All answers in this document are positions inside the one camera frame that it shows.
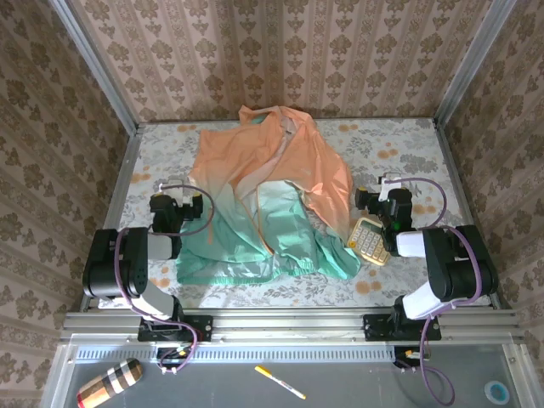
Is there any orange and green zip jacket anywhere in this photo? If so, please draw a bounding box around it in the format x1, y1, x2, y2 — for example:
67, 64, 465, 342
176, 104, 362, 286

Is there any yellow pocket calculator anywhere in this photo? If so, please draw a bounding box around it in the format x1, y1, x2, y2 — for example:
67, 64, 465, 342
347, 217, 391, 267

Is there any floral patterned table cover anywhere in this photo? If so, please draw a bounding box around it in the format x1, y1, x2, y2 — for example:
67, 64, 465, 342
99, 117, 494, 309

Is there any striped wooden club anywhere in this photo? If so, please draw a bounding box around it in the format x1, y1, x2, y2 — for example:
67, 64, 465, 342
76, 357, 144, 407

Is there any yellow and white marker pen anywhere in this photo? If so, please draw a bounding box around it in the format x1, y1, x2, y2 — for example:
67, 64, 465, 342
254, 365, 307, 400

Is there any blue tape roll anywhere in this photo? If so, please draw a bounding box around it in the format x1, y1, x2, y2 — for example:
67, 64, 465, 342
484, 380, 511, 405

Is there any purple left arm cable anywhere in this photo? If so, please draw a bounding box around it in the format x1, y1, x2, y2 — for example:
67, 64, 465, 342
113, 182, 216, 375

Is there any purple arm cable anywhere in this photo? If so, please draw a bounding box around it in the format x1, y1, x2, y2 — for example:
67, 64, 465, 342
113, 182, 216, 375
393, 177, 484, 407

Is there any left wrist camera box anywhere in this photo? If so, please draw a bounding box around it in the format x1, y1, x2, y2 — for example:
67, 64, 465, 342
157, 182, 193, 204

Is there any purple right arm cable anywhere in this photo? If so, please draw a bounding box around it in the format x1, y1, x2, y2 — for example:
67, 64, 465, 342
393, 177, 484, 407

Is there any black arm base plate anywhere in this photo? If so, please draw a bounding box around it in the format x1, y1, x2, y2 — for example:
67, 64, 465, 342
363, 313, 442, 342
138, 314, 214, 343

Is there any long aluminium base rail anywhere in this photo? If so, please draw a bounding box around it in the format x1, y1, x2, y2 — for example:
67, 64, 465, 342
61, 309, 526, 342

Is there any grey slotted cable duct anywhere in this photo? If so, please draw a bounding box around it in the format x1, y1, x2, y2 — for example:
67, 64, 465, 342
76, 346, 396, 363

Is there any aluminium frame post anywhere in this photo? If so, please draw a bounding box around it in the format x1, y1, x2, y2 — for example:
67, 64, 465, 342
435, 0, 519, 127
49, 0, 139, 133

